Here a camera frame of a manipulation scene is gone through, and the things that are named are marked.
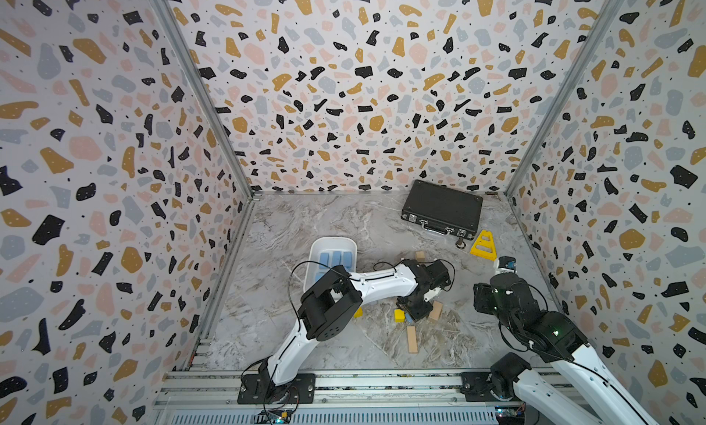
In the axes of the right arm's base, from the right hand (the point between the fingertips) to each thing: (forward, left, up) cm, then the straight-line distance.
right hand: (480, 288), depth 75 cm
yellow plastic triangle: (+26, -12, -17) cm, 33 cm away
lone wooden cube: (+20, +13, -15) cm, 28 cm away
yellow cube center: (-2, +21, -15) cm, 26 cm away
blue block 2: (+18, +43, -15) cm, 49 cm away
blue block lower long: (-4, +19, -13) cm, 23 cm away
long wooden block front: (-9, +18, -16) cm, 25 cm away
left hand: (-1, +14, -15) cm, 21 cm away
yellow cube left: (-8, +33, +2) cm, 34 cm away
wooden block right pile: (-1, +10, -14) cm, 17 cm away
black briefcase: (+39, +3, -11) cm, 41 cm away
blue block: (+17, +48, -15) cm, 53 cm away
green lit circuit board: (-29, +55, -16) cm, 64 cm away
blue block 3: (+18, +39, -15) cm, 46 cm away
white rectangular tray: (+22, +47, -12) cm, 53 cm away
